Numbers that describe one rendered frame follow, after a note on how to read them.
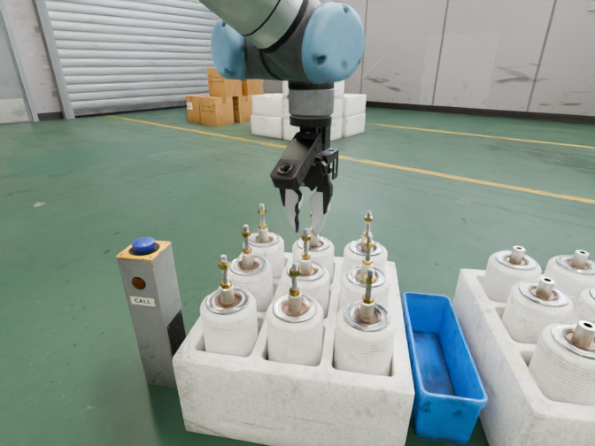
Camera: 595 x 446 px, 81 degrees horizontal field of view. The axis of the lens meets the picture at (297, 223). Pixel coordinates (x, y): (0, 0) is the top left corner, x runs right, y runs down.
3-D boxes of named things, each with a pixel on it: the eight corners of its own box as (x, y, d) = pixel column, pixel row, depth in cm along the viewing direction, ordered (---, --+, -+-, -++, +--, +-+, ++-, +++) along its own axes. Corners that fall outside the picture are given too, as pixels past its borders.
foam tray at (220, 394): (400, 469, 59) (415, 394, 52) (185, 431, 65) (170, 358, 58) (387, 319, 94) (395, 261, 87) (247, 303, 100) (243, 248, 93)
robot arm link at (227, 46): (243, 7, 39) (319, 15, 45) (204, 18, 47) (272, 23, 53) (247, 83, 42) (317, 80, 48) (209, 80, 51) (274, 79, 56)
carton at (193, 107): (208, 119, 445) (205, 94, 433) (220, 120, 431) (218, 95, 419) (188, 121, 425) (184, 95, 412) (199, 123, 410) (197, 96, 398)
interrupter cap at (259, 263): (222, 266, 72) (221, 263, 71) (251, 254, 76) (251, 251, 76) (243, 281, 66) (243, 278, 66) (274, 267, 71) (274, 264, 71)
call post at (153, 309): (176, 389, 74) (151, 261, 61) (146, 384, 75) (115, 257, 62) (191, 363, 80) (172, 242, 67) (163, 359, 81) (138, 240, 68)
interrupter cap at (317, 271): (329, 267, 71) (329, 265, 71) (315, 287, 65) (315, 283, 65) (296, 259, 74) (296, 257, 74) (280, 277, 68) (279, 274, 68)
